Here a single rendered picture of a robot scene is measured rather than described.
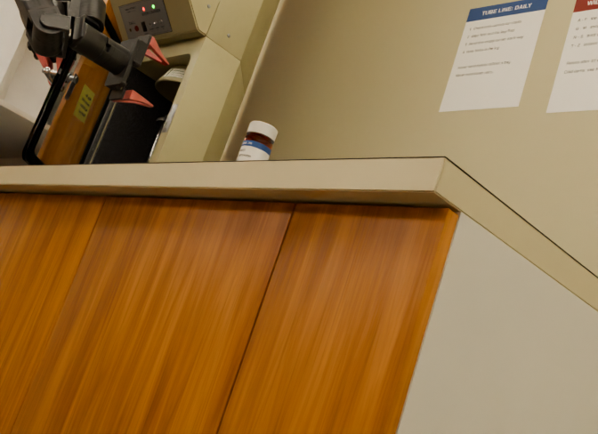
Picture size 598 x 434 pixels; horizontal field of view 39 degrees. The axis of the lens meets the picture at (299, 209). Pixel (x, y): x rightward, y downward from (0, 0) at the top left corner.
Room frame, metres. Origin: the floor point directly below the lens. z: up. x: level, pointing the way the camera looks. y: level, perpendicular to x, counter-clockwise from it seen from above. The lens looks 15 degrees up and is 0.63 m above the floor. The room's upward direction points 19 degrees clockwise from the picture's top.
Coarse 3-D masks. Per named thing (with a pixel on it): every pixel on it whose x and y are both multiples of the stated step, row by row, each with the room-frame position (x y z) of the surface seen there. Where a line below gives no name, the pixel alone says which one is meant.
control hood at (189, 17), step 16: (112, 0) 1.94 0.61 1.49; (128, 0) 1.89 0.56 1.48; (176, 0) 1.76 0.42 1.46; (192, 0) 1.73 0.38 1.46; (208, 0) 1.76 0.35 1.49; (176, 16) 1.79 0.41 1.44; (192, 16) 1.75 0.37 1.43; (208, 16) 1.77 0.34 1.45; (176, 32) 1.82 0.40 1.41; (192, 32) 1.78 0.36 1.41
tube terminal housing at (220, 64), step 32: (224, 0) 1.78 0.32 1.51; (256, 0) 1.84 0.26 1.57; (224, 32) 1.80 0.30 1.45; (256, 32) 1.91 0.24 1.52; (160, 64) 1.94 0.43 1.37; (192, 64) 1.78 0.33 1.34; (224, 64) 1.82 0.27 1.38; (192, 96) 1.79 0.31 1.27; (224, 96) 1.85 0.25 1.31; (192, 128) 1.81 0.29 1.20; (224, 128) 1.96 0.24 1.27; (160, 160) 1.78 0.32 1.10; (192, 160) 1.83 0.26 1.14
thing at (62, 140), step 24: (72, 72) 1.75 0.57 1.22; (96, 72) 1.87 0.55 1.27; (48, 96) 1.70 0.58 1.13; (72, 96) 1.80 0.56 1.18; (96, 96) 1.92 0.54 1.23; (48, 120) 1.74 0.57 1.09; (72, 120) 1.85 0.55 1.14; (96, 120) 1.98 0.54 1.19; (48, 144) 1.79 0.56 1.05; (72, 144) 1.90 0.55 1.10
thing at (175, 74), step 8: (168, 72) 1.90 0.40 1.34; (176, 72) 1.88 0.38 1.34; (184, 72) 1.88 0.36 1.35; (160, 80) 1.90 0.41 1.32; (168, 80) 1.88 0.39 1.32; (176, 80) 1.87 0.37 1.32; (160, 88) 1.97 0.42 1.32; (168, 88) 1.99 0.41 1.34; (176, 88) 2.00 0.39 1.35; (168, 96) 2.00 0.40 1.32
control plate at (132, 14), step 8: (144, 0) 1.85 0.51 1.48; (152, 0) 1.82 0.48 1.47; (160, 0) 1.80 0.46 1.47; (120, 8) 1.93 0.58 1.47; (128, 8) 1.91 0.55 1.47; (136, 8) 1.88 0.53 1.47; (152, 8) 1.84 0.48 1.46; (160, 8) 1.82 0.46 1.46; (128, 16) 1.92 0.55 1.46; (136, 16) 1.90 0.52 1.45; (144, 16) 1.88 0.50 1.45; (152, 16) 1.85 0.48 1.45; (160, 16) 1.83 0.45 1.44; (128, 24) 1.94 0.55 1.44; (136, 24) 1.92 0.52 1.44; (152, 24) 1.87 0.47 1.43; (160, 24) 1.85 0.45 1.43; (168, 24) 1.83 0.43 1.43; (128, 32) 1.96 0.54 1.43; (136, 32) 1.93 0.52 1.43; (144, 32) 1.91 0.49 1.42; (152, 32) 1.89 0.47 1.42; (160, 32) 1.86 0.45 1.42
